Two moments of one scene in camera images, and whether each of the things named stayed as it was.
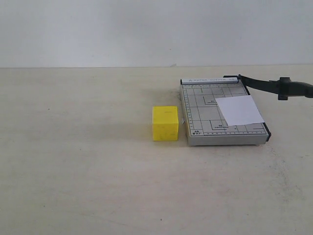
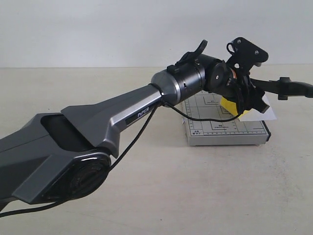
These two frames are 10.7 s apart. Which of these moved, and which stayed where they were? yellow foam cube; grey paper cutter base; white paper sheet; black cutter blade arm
Moved: white paper sheet; yellow foam cube
Stayed: grey paper cutter base; black cutter blade arm
